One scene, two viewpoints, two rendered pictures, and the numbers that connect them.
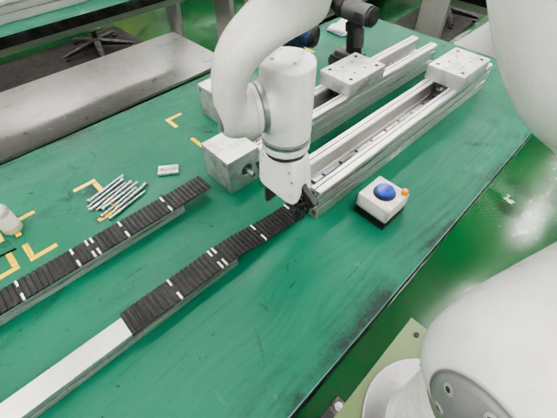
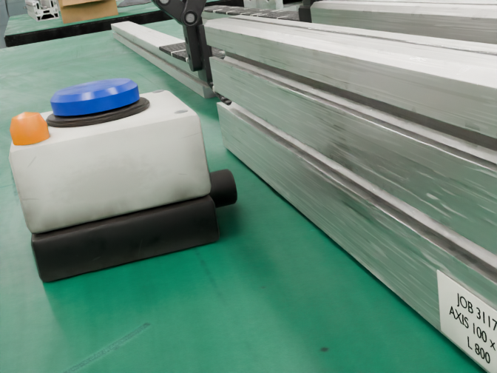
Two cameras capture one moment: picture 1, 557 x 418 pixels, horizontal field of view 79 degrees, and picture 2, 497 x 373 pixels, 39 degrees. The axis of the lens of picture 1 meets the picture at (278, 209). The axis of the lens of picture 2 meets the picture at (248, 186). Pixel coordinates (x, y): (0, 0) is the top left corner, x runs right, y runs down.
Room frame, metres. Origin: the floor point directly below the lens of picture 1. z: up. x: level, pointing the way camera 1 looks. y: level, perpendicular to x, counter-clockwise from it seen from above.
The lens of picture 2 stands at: (0.72, -0.47, 0.90)
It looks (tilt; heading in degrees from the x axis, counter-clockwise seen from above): 18 degrees down; 120
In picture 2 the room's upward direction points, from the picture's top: 9 degrees counter-clockwise
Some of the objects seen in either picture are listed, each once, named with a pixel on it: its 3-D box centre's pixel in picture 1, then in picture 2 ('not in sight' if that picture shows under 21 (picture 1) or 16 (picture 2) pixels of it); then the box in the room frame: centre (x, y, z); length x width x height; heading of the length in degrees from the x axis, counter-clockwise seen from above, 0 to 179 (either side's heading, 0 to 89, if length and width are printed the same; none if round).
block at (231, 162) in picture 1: (234, 162); not in sight; (0.61, 0.10, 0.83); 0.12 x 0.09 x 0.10; 43
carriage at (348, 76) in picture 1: (351, 78); not in sight; (0.93, -0.21, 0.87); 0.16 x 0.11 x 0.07; 133
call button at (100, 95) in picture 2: (385, 191); (97, 106); (0.50, -0.23, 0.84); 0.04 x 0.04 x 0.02
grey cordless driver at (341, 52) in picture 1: (345, 35); not in sight; (1.17, -0.22, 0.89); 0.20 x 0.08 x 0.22; 44
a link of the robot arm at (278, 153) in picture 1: (285, 139); not in sight; (0.48, -0.01, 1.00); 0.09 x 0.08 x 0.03; 43
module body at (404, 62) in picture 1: (348, 94); not in sight; (0.93, -0.21, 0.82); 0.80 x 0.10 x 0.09; 133
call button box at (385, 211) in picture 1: (378, 200); (129, 169); (0.51, -0.22, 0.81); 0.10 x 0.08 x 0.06; 43
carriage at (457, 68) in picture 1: (455, 72); not in sight; (0.96, -0.52, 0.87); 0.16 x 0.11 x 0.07; 133
